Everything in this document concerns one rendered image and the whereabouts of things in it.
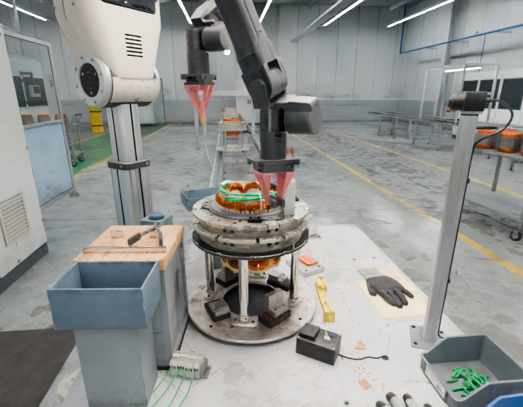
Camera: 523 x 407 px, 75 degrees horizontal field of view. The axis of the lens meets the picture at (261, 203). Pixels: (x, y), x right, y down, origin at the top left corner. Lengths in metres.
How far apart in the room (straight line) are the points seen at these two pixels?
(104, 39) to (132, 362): 0.83
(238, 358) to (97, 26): 0.95
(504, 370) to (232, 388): 0.60
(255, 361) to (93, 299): 0.41
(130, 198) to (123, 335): 0.60
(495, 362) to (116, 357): 0.82
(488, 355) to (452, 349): 0.08
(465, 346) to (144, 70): 1.16
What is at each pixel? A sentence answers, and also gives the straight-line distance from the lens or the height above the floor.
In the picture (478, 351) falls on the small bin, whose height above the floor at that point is 0.81.
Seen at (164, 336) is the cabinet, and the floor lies 0.87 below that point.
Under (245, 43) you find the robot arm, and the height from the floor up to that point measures 1.48.
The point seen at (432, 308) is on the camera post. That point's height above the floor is 0.88.
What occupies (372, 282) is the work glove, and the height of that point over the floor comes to 0.80.
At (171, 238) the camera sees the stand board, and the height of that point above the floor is 1.07.
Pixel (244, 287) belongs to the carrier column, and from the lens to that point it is 0.90.
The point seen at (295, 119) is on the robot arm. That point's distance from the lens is 0.68.
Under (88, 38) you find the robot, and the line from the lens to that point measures 1.15.
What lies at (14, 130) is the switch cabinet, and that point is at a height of 1.12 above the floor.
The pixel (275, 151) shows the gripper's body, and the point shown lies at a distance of 0.71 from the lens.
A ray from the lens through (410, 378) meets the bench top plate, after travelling 0.93.
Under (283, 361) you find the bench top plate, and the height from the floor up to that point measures 0.78.
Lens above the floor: 1.39
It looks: 18 degrees down
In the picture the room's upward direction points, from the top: straight up
